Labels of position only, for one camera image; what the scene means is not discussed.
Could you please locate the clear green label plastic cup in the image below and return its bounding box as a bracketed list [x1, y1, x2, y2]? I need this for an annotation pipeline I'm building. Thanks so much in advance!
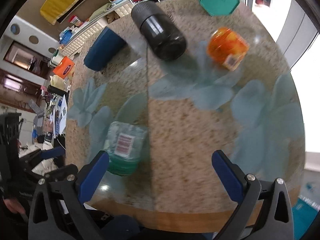
[105, 121, 148, 177]

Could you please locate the dark blue cup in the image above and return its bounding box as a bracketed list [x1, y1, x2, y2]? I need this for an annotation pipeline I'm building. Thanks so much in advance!
[84, 27, 126, 72]

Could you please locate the person's left hand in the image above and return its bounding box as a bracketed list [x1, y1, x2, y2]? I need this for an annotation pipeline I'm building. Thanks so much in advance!
[3, 198, 25, 215]

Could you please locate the orange shopping bag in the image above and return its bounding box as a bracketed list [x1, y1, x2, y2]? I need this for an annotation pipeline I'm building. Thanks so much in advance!
[53, 56, 75, 79]

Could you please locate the white suitcase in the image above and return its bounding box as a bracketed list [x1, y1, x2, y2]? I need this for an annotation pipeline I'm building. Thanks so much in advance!
[48, 49, 63, 68]

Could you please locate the white tufted tv cabinet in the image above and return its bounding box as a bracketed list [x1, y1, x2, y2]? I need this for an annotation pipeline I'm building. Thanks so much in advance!
[60, 0, 133, 57]

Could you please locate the blue plastic basket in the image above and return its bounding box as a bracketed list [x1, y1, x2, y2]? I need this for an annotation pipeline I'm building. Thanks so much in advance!
[59, 27, 73, 45]

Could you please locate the red snack bag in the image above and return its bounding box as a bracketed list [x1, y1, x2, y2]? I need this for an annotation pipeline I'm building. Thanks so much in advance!
[69, 15, 84, 28]

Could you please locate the orange plastic jar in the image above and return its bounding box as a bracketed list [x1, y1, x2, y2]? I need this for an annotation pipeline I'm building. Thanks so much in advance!
[206, 27, 249, 71]

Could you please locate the green cushion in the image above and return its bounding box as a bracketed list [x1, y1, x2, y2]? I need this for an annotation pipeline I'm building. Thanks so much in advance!
[88, 3, 113, 22]

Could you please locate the black cylindrical thermos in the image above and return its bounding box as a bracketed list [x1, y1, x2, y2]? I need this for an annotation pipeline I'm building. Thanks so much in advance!
[131, 1, 187, 61]

